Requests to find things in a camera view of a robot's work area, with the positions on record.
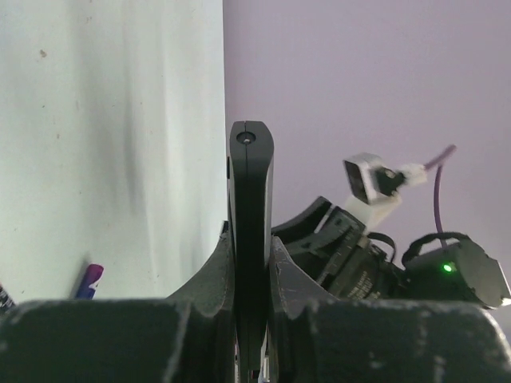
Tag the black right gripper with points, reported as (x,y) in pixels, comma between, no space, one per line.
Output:
(340,252)

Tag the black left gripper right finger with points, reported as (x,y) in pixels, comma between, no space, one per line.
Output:
(314,337)

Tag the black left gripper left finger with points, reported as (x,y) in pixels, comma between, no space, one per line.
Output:
(187,337)

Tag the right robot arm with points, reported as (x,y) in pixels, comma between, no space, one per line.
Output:
(446,266)

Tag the purple battery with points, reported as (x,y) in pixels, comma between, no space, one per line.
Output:
(88,282)

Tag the red and black battery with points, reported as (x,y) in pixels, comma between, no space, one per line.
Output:
(6,302)

